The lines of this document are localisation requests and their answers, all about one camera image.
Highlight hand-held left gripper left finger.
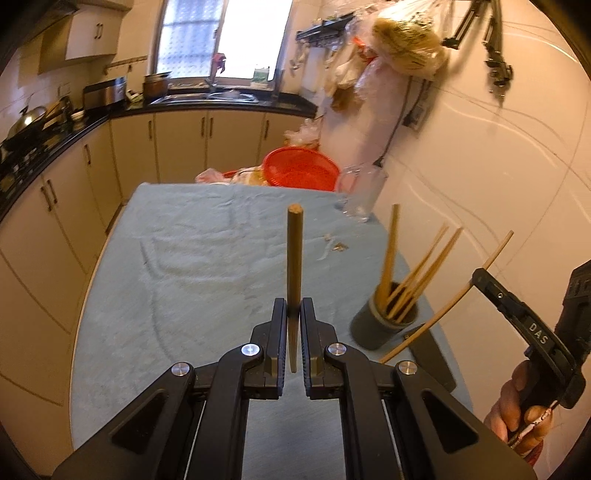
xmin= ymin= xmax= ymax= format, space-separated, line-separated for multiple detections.
xmin=53 ymin=298 xmax=289 ymax=480

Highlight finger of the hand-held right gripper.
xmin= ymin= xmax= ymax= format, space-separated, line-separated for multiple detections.
xmin=471 ymin=268 xmax=587 ymax=409

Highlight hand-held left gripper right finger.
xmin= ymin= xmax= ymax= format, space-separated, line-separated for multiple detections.
xmin=299 ymin=298 xmax=539 ymax=480

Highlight dark cylindrical chopstick holder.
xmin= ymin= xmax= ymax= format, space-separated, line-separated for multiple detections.
xmin=349 ymin=282 xmax=420 ymax=352

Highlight wooden chopstick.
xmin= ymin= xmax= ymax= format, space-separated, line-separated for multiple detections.
xmin=379 ymin=230 xmax=515 ymax=364
xmin=381 ymin=204 xmax=400 ymax=296
xmin=388 ymin=224 xmax=450 ymax=305
xmin=396 ymin=226 xmax=464 ymax=320
xmin=286 ymin=204 xmax=305 ymax=374
xmin=392 ymin=233 xmax=444 ymax=311

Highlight person's right hand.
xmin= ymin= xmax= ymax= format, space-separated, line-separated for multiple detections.
xmin=484 ymin=360 xmax=555 ymax=457

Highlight scattered seed shells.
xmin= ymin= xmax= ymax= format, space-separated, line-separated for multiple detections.
xmin=318 ymin=233 xmax=349 ymax=259

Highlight blue-grey table cloth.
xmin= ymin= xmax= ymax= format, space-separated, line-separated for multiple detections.
xmin=69 ymin=181 xmax=474 ymax=480

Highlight clear glass mug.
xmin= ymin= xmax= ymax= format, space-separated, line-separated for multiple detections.
xmin=336 ymin=164 xmax=389 ymax=223

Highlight red plastic colander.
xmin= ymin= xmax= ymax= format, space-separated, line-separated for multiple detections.
xmin=262 ymin=147 xmax=341 ymax=192

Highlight plastic bag behind table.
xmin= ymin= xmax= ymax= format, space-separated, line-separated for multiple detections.
xmin=194 ymin=167 xmax=269 ymax=186

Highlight white crumpled plastic bag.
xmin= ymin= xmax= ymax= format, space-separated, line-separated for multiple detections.
xmin=284 ymin=117 xmax=321 ymax=149

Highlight cream lower cabinets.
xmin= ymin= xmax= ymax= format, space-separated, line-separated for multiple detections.
xmin=0 ymin=108 xmax=310 ymax=407

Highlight cream cabinets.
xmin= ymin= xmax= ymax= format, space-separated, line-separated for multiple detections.
xmin=0 ymin=108 xmax=310 ymax=407
xmin=18 ymin=0 xmax=134 ymax=75

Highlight steel kitchen sink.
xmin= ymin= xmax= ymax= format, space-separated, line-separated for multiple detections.
xmin=150 ymin=90 xmax=259 ymax=104

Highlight black kitchen countertop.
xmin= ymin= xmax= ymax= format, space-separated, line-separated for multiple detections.
xmin=0 ymin=90 xmax=319 ymax=222

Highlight brown clay pot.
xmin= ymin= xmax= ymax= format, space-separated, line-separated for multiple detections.
xmin=142 ymin=71 xmax=172 ymax=99

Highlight steel rice cooker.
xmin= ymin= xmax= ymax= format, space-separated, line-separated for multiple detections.
xmin=83 ymin=78 xmax=127 ymax=110

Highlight hanging plastic bags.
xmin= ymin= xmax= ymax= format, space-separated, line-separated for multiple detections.
xmin=323 ymin=0 xmax=451 ymax=114

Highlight kitchen window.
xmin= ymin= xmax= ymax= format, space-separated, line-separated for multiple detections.
xmin=157 ymin=0 xmax=294 ymax=86

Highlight gas stove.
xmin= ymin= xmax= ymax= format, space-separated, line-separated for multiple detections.
xmin=0 ymin=138 xmax=61 ymax=185

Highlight black wok with lid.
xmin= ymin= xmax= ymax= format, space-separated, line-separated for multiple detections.
xmin=2 ymin=106 xmax=54 ymax=148

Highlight cream upper cabinets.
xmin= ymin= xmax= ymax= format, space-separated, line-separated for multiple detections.
xmin=18 ymin=0 xmax=134 ymax=75

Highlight wall socket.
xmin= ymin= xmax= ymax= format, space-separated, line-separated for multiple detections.
xmin=403 ymin=104 xmax=428 ymax=134

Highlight black wall cable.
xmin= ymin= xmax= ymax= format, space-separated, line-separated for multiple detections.
xmin=381 ymin=76 xmax=416 ymax=167

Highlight black wall rack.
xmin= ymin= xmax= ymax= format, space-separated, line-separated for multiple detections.
xmin=295 ymin=16 xmax=356 ymax=47

